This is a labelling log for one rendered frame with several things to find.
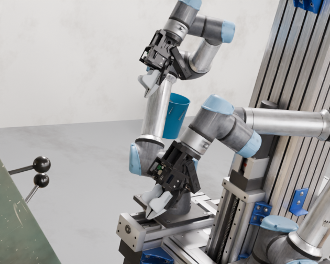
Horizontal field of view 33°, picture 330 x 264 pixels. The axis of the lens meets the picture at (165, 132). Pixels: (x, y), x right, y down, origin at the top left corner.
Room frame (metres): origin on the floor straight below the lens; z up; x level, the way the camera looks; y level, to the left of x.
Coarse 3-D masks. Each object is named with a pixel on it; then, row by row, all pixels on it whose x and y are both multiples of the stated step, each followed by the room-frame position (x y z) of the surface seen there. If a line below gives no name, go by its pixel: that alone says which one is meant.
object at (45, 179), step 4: (36, 176) 1.17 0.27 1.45; (40, 176) 1.17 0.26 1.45; (44, 176) 1.17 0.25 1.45; (48, 176) 1.19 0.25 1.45; (36, 180) 1.16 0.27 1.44; (40, 180) 1.16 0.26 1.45; (44, 180) 1.17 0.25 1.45; (48, 180) 1.18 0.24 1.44; (36, 184) 1.16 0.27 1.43; (40, 184) 1.16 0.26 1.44; (44, 184) 1.16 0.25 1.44; (36, 188) 1.15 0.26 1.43; (32, 192) 1.14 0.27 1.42; (28, 196) 1.13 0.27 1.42; (28, 200) 1.12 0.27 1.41
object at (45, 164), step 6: (42, 156) 1.06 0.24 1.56; (36, 162) 1.05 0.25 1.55; (42, 162) 1.05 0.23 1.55; (48, 162) 1.05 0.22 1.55; (18, 168) 1.05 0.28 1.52; (24, 168) 1.05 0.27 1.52; (30, 168) 1.05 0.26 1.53; (36, 168) 1.04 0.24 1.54; (42, 168) 1.04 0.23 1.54; (48, 168) 1.05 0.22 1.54; (12, 174) 1.05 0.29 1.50
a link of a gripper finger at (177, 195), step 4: (172, 192) 1.29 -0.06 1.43; (176, 192) 1.28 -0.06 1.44; (180, 192) 1.28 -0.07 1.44; (172, 196) 1.28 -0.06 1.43; (176, 196) 1.27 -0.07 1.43; (180, 196) 1.28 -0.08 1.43; (172, 200) 1.27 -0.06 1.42; (176, 200) 1.28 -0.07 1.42; (168, 204) 1.27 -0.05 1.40; (172, 204) 1.27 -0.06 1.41; (164, 208) 1.27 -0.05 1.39; (168, 208) 1.27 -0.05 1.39
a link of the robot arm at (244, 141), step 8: (240, 120) 1.42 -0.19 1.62; (232, 128) 1.35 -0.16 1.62; (240, 128) 1.36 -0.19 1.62; (248, 128) 1.39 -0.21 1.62; (232, 136) 1.35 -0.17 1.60; (240, 136) 1.36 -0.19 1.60; (248, 136) 1.37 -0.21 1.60; (256, 136) 1.39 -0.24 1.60; (224, 144) 1.37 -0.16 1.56; (232, 144) 1.36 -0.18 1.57; (240, 144) 1.36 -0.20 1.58; (248, 144) 1.36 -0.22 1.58; (256, 144) 1.37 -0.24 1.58; (240, 152) 1.37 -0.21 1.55; (248, 152) 1.37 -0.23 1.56
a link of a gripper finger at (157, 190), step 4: (156, 184) 1.31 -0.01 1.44; (156, 188) 1.30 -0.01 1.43; (160, 188) 1.31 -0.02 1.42; (144, 192) 1.28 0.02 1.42; (148, 192) 1.29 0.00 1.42; (152, 192) 1.30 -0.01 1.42; (156, 192) 1.30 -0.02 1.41; (160, 192) 1.31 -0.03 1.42; (144, 196) 1.28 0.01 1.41; (148, 196) 1.29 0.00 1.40; (152, 196) 1.30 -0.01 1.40; (156, 196) 1.30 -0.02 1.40; (144, 200) 1.28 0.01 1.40; (148, 200) 1.29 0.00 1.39; (148, 204) 1.29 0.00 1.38; (148, 208) 1.29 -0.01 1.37; (148, 212) 1.28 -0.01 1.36
